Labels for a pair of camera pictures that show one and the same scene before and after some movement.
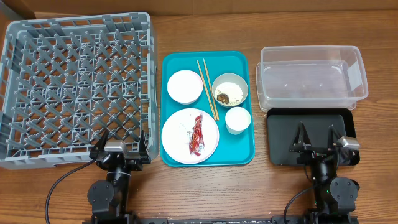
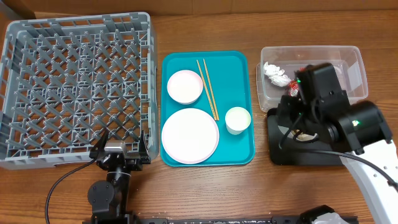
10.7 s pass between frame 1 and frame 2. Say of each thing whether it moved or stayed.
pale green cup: stayed
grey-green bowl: moved
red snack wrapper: moved
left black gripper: stayed
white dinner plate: stayed
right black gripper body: moved
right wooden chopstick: stayed
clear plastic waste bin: stayed
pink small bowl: stayed
